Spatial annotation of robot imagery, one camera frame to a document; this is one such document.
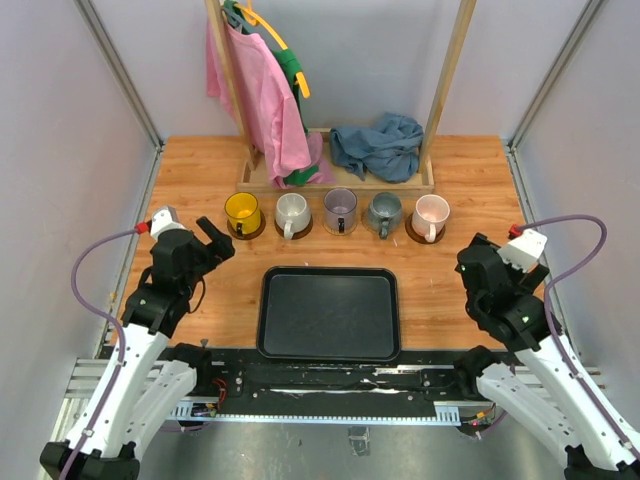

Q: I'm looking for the yellow glass mug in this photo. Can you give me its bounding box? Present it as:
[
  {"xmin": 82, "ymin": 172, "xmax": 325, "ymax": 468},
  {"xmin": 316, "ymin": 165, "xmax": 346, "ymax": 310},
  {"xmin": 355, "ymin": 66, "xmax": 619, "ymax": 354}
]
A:
[{"xmin": 224, "ymin": 192, "xmax": 261, "ymax": 237}]

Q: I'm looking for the white ceramic mug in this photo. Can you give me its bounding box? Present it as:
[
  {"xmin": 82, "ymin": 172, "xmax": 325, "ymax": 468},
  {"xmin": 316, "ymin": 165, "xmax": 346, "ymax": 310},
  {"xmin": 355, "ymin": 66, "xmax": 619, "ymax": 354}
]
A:
[{"xmin": 275, "ymin": 193, "xmax": 312, "ymax": 240}]

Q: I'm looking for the dark wooden coaster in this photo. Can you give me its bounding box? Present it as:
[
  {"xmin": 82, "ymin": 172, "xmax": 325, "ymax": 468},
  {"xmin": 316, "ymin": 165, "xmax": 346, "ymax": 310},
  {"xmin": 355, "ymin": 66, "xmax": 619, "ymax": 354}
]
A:
[
  {"xmin": 404, "ymin": 215, "xmax": 446, "ymax": 245},
  {"xmin": 226, "ymin": 216, "xmax": 266, "ymax": 241}
]

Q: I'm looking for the pink ceramic mug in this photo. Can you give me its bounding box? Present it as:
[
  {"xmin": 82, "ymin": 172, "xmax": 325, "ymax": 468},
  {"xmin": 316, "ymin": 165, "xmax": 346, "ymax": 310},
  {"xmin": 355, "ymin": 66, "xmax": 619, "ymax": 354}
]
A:
[{"xmin": 411, "ymin": 194, "xmax": 451, "ymax": 243}]

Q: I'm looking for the purple glass mug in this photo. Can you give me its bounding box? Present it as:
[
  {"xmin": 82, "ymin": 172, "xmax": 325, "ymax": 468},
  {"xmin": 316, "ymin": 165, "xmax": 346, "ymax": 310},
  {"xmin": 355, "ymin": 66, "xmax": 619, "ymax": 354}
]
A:
[{"xmin": 323, "ymin": 188, "xmax": 358, "ymax": 232}]

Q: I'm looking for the light woven coaster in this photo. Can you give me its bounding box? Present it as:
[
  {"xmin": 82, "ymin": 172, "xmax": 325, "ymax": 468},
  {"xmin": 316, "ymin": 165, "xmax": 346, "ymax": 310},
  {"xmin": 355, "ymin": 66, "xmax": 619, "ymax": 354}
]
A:
[{"xmin": 323, "ymin": 220, "xmax": 358, "ymax": 236}]

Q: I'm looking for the woven rattan coaster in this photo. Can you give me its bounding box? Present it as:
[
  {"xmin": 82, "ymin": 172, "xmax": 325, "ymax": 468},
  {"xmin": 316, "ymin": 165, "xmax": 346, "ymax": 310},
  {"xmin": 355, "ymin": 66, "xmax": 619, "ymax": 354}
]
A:
[{"xmin": 361, "ymin": 210, "xmax": 403, "ymax": 240}]

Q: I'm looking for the grey glass mug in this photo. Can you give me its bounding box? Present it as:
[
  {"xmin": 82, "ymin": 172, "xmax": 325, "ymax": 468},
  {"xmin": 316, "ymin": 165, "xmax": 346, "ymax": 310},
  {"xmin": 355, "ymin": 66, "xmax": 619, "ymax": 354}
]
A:
[{"xmin": 367, "ymin": 192, "xmax": 403, "ymax": 240}]

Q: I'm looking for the brown glass coaster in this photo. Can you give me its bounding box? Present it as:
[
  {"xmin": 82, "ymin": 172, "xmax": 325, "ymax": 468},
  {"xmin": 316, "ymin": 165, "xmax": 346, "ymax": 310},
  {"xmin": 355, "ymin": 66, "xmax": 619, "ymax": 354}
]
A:
[{"xmin": 274, "ymin": 219, "xmax": 314, "ymax": 240}]

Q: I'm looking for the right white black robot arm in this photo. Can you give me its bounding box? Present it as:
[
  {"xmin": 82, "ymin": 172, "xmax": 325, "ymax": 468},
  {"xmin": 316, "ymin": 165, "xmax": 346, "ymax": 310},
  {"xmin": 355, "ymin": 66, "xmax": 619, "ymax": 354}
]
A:
[{"xmin": 452, "ymin": 230, "xmax": 639, "ymax": 479}]

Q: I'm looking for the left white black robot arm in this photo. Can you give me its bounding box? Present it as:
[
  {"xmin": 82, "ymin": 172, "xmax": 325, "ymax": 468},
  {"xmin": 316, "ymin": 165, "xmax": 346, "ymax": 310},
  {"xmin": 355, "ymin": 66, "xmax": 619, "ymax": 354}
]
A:
[{"xmin": 40, "ymin": 207, "xmax": 235, "ymax": 479}]

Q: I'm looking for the black plastic tray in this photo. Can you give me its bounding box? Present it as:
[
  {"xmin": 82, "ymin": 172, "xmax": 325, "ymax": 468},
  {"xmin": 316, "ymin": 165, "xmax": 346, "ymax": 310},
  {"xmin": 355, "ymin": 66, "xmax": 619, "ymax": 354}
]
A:
[{"xmin": 256, "ymin": 266, "xmax": 401, "ymax": 362}]

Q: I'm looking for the wooden clothes rack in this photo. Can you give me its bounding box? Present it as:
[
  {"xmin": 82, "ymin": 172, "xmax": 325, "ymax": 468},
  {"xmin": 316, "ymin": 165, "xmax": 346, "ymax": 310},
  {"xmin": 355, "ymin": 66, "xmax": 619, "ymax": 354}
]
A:
[{"xmin": 204, "ymin": 0, "xmax": 478, "ymax": 201}]

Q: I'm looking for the pink shirt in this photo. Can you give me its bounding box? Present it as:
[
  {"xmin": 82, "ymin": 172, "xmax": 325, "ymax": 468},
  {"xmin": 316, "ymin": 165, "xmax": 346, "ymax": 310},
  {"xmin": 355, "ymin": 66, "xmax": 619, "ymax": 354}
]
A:
[{"xmin": 227, "ymin": 23, "xmax": 336, "ymax": 189}]

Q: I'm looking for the blue crumpled cloth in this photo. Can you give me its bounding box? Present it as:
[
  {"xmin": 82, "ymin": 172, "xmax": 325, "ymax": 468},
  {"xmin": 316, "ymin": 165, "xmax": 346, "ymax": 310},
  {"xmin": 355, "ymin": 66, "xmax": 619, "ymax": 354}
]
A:
[{"xmin": 329, "ymin": 113, "xmax": 424, "ymax": 184}]

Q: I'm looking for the green shirt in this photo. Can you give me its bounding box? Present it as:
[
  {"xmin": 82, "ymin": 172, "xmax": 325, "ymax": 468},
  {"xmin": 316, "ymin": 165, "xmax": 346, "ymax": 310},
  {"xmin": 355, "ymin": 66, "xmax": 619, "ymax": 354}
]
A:
[{"xmin": 222, "ymin": 1, "xmax": 319, "ymax": 188}]

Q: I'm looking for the green hanger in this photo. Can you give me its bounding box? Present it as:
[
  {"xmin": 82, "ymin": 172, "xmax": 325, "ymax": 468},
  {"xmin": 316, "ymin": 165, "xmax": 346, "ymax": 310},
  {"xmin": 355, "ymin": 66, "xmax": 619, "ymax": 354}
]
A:
[{"xmin": 222, "ymin": 1, "xmax": 256, "ymax": 34}]

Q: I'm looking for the yellow hanger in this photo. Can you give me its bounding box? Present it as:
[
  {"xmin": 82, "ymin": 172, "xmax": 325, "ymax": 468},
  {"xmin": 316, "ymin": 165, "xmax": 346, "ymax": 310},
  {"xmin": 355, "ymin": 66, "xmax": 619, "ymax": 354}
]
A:
[{"xmin": 236, "ymin": 1, "xmax": 311, "ymax": 99}]

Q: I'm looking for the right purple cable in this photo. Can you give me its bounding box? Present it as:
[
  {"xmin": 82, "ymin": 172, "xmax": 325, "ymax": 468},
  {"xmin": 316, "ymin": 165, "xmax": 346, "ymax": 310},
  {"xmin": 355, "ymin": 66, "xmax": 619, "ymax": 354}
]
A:
[{"xmin": 469, "ymin": 214, "xmax": 640, "ymax": 461}]

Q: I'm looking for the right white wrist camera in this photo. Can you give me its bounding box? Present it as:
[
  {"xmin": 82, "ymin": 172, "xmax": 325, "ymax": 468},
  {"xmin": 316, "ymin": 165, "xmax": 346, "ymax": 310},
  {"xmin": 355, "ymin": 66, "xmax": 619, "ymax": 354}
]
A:
[{"xmin": 498, "ymin": 229, "xmax": 547, "ymax": 273}]

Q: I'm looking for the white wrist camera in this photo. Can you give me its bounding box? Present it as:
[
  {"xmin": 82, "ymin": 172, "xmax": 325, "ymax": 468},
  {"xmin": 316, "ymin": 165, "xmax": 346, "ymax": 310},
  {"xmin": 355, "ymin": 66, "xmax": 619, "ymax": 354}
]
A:
[
  {"xmin": 498, "ymin": 229, "xmax": 547, "ymax": 273},
  {"xmin": 149, "ymin": 206, "xmax": 185, "ymax": 240}
]

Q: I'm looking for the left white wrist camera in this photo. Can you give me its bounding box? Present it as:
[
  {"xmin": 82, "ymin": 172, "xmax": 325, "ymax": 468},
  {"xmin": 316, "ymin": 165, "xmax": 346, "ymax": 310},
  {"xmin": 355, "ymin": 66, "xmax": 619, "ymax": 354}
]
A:
[{"xmin": 149, "ymin": 206, "xmax": 185, "ymax": 240}]

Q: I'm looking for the aluminium front rail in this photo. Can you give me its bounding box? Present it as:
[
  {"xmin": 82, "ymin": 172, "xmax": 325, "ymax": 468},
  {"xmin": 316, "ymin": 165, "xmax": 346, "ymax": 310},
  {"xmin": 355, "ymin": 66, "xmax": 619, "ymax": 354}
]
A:
[{"xmin": 64, "ymin": 357, "xmax": 612, "ymax": 426}]

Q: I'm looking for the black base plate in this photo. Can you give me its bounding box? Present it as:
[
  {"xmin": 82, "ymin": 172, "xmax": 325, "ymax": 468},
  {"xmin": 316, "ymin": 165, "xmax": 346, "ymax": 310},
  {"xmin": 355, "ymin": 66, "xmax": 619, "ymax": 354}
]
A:
[{"xmin": 188, "ymin": 348, "xmax": 483, "ymax": 420}]

